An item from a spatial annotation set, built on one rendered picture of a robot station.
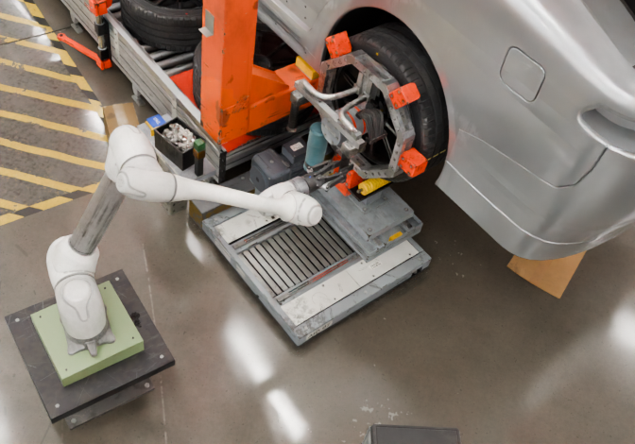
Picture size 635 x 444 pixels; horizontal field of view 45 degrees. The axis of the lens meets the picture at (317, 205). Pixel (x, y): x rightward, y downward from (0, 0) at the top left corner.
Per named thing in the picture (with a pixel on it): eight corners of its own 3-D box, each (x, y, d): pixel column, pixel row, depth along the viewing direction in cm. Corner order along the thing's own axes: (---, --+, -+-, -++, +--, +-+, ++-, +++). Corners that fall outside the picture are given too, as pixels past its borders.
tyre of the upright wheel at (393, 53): (368, -4, 335) (357, 119, 379) (326, 11, 324) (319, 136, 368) (479, 62, 298) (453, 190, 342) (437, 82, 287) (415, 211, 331)
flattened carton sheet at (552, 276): (596, 233, 415) (598, 229, 412) (559, 300, 382) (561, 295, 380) (546, 206, 424) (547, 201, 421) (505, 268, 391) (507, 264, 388)
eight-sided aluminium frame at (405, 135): (396, 196, 335) (425, 104, 294) (385, 202, 332) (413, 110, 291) (320, 122, 359) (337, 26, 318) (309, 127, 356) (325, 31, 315)
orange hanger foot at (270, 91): (334, 96, 381) (345, 41, 355) (247, 134, 356) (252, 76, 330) (314, 77, 388) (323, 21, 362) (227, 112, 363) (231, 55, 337)
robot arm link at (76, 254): (47, 299, 290) (36, 256, 303) (88, 300, 301) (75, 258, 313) (126, 153, 251) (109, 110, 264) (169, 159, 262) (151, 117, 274)
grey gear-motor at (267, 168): (330, 190, 399) (340, 143, 373) (265, 223, 379) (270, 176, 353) (309, 168, 408) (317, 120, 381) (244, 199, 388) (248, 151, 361)
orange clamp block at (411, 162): (410, 158, 318) (424, 172, 313) (396, 165, 314) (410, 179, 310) (414, 145, 312) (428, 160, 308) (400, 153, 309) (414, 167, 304)
